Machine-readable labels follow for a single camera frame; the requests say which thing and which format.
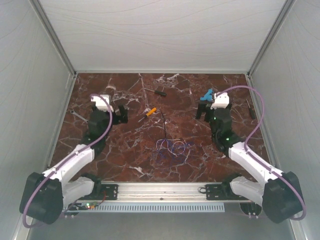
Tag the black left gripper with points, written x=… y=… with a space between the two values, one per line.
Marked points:
x=123 y=118

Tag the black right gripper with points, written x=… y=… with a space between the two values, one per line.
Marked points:
x=202 y=108

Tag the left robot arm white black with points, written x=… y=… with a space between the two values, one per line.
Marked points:
x=46 y=194

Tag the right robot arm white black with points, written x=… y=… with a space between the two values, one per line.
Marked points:
x=276 y=210

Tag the blue plastic connector piece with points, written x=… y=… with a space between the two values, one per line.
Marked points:
x=208 y=96

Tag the small black screwdriver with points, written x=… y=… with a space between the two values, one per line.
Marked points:
x=161 y=93

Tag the dark screwdriver right edge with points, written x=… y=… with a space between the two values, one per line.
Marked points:
x=251 y=111

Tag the small grey wrench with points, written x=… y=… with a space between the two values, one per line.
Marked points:
x=79 y=116

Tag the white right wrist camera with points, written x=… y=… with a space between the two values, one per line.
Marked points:
x=220 y=100

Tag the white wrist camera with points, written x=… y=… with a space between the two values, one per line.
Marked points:
x=220 y=100
x=102 y=102

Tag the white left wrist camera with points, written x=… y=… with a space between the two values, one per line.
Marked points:
x=102 y=102

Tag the orange handled screwdriver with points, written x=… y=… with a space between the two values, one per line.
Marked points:
x=153 y=110

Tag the aluminium front rail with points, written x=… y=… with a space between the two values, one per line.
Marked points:
x=178 y=191

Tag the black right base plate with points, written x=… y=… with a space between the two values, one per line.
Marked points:
x=221 y=192

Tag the grey slotted cable duct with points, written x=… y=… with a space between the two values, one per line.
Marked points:
x=160 y=207

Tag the aluminium corner post left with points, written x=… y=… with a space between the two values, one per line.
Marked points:
x=36 y=4

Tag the aluminium corner post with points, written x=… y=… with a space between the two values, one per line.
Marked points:
x=36 y=4
x=271 y=35

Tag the aluminium corner post right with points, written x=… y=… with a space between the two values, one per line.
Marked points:
x=271 y=35

